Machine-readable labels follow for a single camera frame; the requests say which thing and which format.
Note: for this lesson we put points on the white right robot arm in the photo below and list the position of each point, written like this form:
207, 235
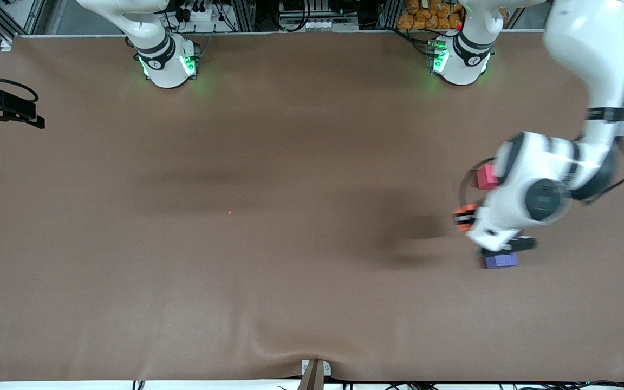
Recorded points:
163, 65

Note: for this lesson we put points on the pile of orange objects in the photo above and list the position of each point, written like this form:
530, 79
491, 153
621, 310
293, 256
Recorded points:
426, 16

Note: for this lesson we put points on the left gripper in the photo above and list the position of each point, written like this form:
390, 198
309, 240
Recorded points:
464, 218

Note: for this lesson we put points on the brown table cloth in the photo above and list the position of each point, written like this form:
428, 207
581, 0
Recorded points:
290, 271

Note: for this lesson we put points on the purple foam block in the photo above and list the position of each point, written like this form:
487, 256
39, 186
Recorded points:
501, 261

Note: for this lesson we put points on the orange foam block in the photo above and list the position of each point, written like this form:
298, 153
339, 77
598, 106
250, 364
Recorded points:
463, 208

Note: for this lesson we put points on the white terminal strip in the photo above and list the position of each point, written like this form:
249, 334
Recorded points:
317, 24

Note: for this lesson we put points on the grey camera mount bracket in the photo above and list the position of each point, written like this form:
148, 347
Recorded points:
314, 374

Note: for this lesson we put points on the metal table corner bracket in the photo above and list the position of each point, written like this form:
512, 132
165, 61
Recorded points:
7, 44

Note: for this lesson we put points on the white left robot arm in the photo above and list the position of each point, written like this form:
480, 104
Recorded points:
588, 43

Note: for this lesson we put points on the white power strip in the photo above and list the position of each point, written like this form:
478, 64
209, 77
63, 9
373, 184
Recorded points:
198, 13

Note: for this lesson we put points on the red foam block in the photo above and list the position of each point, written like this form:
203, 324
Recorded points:
485, 177

